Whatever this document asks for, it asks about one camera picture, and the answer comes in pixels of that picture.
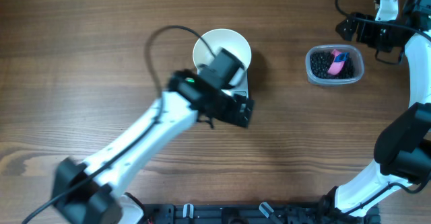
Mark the clear plastic container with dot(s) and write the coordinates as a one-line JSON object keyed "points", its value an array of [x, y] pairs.
{"points": [[354, 54]]}

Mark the pink scoop with blue handle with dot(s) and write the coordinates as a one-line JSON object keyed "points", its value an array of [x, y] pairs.
{"points": [[338, 62]]}

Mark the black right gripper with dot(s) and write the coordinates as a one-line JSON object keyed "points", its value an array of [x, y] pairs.
{"points": [[363, 36]]}

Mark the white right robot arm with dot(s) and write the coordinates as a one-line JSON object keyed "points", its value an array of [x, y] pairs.
{"points": [[401, 153]]}

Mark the white digital kitchen scale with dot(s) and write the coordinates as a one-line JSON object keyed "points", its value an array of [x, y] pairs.
{"points": [[240, 84]]}

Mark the black beans in container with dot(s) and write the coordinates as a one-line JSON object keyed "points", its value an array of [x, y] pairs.
{"points": [[321, 61]]}

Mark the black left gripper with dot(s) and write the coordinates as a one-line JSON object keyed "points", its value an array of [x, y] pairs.
{"points": [[228, 112]]}

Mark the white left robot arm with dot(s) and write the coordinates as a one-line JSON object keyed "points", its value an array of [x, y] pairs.
{"points": [[94, 191]]}

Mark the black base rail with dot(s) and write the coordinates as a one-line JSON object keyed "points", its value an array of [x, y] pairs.
{"points": [[297, 213]]}

